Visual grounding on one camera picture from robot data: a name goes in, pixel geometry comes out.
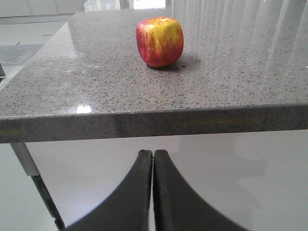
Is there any grey kitchen island cabinet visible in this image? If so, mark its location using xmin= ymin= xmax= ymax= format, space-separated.
xmin=0 ymin=0 xmax=308 ymax=231

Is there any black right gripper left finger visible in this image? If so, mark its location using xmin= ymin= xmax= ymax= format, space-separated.
xmin=66 ymin=150 xmax=153 ymax=231

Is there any red yellow apple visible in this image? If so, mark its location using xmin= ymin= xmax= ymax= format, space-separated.
xmin=135 ymin=16 xmax=184 ymax=68

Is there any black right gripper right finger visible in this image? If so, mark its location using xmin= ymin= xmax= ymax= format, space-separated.
xmin=153 ymin=150 xmax=246 ymax=231

